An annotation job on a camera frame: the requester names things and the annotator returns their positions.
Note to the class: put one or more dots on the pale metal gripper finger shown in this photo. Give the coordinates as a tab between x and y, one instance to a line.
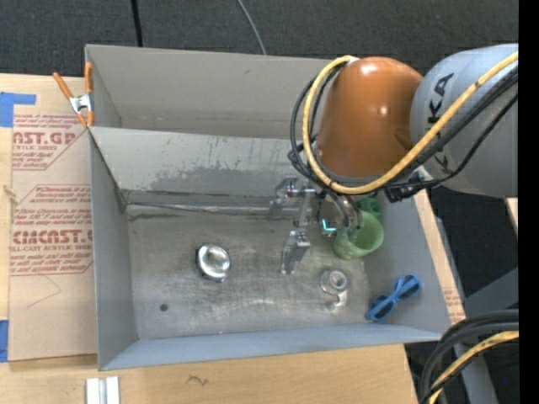
295	246
290	189

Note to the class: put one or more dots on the grey metal bin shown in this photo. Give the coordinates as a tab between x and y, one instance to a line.
252	301

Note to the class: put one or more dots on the blue sunglasses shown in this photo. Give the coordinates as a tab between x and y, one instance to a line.
396	296

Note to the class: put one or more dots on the brown cardboard board red print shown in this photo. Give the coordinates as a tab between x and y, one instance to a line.
50	225

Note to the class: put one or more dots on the round clear glass bowl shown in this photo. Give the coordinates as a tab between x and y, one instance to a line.
213	262

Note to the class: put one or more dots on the pale green cup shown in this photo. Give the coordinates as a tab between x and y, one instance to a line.
370	238

